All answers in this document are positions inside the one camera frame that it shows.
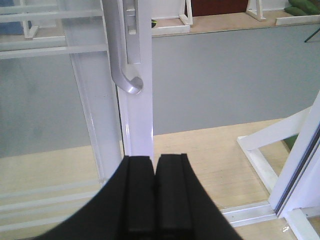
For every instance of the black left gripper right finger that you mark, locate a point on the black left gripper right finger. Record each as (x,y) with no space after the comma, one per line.
(184,210)

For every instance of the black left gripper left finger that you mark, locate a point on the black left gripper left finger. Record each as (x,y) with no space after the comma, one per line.
(124,209)

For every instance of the white sliding glass door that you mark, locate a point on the white sliding glass door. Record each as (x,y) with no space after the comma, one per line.
(134,111)

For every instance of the grey door handle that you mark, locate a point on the grey door handle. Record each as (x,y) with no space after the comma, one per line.
(114,26)

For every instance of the white fixed glass door panel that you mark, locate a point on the white fixed glass door panel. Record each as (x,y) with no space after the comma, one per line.
(59,127)

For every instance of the green cushion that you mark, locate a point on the green cushion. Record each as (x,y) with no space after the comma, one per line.
(303,7)

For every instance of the white triangular support bracket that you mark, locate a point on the white triangular support bracket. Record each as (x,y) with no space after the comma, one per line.
(266,149)

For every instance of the white door frame with track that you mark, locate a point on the white door frame with track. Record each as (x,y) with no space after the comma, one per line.
(295,192)

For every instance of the white far support bracket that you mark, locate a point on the white far support bracket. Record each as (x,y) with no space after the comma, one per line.
(181,16)

